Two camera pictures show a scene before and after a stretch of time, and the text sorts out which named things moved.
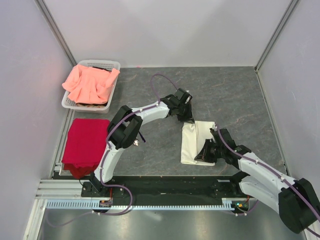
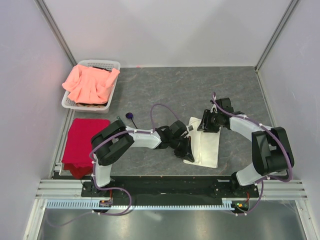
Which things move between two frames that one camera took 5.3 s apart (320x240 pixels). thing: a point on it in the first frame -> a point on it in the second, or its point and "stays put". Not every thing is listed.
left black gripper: x=188 y=117 -> x=189 y=157
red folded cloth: x=85 y=144 stays put
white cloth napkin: x=193 y=136 stays put
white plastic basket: x=103 y=108 stays put
